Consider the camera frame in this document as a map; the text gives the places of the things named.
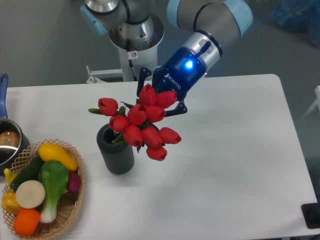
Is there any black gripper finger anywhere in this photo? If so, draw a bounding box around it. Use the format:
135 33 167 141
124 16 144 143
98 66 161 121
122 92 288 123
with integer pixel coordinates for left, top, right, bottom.
136 67 152 97
165 100 188 117

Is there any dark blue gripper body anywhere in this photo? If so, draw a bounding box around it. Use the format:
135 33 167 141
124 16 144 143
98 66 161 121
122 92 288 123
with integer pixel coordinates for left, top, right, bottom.
152 47 206 100

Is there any red tulip bouquet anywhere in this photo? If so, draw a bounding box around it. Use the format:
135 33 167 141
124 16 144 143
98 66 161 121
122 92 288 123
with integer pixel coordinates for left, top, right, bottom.
88 83 182 161

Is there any dark grey ribbed vase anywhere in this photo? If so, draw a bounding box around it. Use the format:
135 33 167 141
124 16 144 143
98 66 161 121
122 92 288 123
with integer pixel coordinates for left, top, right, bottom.
96 124 135 175

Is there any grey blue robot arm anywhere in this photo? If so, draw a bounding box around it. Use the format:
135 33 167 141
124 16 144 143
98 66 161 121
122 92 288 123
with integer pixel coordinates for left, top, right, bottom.
80 0 253 116

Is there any blue plastic bag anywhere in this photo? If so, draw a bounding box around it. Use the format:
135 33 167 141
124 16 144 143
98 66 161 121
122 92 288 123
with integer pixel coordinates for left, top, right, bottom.
272 0 320 48

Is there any yellow squash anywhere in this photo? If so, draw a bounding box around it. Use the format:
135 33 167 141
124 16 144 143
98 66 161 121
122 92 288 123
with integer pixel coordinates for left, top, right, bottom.
38 142 78 171

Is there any purple radish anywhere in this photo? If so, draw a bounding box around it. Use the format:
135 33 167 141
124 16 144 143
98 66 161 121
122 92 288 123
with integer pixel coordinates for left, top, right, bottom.
66 171 82 193

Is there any green bok choy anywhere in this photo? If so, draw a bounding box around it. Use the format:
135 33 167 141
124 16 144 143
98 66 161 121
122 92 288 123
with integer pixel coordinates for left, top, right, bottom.
38 160 69 224

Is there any woven wicker basket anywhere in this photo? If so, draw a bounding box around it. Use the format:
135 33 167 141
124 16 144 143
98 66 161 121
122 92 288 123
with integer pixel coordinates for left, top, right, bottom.
0 139 85 240

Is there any green cucumber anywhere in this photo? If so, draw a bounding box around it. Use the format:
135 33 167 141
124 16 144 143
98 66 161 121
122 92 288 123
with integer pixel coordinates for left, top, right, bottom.
10 155 45 191

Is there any black device at edge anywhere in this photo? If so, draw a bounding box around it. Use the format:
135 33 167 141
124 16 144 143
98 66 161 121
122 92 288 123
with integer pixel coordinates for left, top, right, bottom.
301 203 320 229

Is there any cream round slice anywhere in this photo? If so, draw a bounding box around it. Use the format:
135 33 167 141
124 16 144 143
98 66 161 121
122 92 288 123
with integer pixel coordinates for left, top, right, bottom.
15 180 46 209

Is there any yellow banana tip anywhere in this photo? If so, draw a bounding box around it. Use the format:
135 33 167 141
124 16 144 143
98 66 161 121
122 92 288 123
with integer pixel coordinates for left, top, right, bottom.
3 168 17 186

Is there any yellow bell pepper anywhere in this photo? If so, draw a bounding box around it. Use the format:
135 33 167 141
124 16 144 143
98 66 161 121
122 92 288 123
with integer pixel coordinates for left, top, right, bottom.
1 190 23 215

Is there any orange fruit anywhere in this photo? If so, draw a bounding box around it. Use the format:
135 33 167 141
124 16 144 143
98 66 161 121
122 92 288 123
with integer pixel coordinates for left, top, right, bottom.
13 208 41 237

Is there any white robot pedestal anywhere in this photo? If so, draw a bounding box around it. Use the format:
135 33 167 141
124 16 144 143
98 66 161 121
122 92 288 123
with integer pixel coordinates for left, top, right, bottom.
85 13 166 85

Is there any white frame at right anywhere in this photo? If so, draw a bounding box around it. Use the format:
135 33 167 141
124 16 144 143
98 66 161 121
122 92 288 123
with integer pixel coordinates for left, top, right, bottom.
298 85 320 123

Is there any blue handled saucepan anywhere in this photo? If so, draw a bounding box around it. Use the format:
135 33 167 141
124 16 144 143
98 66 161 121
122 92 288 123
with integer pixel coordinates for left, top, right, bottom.
0 73 30 176

